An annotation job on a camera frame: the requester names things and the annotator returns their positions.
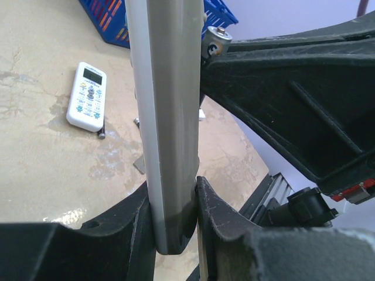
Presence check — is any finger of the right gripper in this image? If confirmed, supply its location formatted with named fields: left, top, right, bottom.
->
left=229, top=12, right=374, bottom=53
left=201, top=43, right=374, bottom=202

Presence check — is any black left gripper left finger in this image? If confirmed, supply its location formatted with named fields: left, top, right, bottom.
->
left=1, top=183, right=155, bottom=280

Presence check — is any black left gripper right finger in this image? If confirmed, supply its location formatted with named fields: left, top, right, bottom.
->
left=189, top=177, right=374, bottom=280

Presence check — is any grey battery cover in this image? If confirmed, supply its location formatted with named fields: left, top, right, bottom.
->
left=133, top=155, right=146, bottom=174

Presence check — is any AAA battery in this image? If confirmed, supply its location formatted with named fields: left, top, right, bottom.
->
left=201, top=26, right=233, bottom=59

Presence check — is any white air conditioner remote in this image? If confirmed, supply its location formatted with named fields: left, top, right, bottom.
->
left=66, top=61, right=107, bottom=132

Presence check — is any grey beige remote control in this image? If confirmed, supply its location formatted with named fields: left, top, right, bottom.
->
left=125, top=1, right=203, bottom=255

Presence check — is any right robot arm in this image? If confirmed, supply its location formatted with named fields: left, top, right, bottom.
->
left=189, top=12, right=374, bottom=280

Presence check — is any blue plastic shopping basket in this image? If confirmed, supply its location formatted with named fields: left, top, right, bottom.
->
left=79, top=0, right=238, bottom=49

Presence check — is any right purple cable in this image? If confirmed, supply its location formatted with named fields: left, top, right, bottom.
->
left=356, top=0, right=370, bottom=19

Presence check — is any aluminium frame rail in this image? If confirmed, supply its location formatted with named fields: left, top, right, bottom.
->
left=238, top=173, right=294, bottom=227

